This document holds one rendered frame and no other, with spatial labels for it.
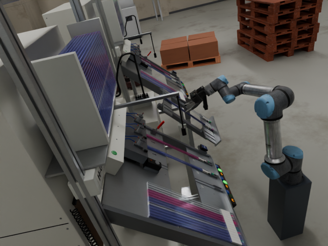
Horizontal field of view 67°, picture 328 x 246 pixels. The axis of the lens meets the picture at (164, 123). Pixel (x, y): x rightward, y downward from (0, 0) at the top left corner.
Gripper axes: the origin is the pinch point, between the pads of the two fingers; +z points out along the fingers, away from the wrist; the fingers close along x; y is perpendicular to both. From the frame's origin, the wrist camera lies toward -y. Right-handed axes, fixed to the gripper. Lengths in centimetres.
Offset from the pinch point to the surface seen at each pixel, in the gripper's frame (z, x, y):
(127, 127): 16, 52, 37
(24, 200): 33, 104, 59
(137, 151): 13, 68, 30
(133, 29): 133, -656, 3
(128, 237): 55, 75, -9
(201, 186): 5, 64, -12
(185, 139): 15.9, 2.9, -20.1
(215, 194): 2, 65, -20
